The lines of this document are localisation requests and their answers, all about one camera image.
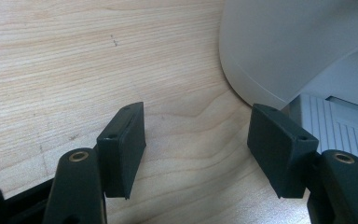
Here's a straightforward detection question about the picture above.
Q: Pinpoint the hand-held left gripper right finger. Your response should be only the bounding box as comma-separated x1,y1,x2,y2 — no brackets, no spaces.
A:
246,103,320,200

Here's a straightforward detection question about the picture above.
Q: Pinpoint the white rounded appliance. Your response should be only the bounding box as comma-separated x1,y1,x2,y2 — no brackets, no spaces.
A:
218,0,358,112

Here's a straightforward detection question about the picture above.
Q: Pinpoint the grey ribbed panel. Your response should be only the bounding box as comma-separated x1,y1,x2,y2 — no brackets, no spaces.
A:
287,92,358,176

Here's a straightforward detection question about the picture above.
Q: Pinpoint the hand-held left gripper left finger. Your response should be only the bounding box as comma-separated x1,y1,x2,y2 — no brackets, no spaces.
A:
96,101,147,200

